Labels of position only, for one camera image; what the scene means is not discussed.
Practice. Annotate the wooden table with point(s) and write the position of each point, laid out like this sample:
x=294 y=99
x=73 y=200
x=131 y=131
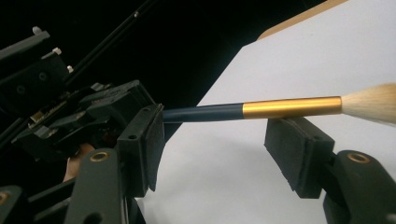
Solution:
x=299 y=18

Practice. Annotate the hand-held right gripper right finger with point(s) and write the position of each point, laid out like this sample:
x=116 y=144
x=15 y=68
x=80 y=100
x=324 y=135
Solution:
x=295 y=155

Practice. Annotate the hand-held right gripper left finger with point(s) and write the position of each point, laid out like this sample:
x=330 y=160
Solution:
x=143 y=149

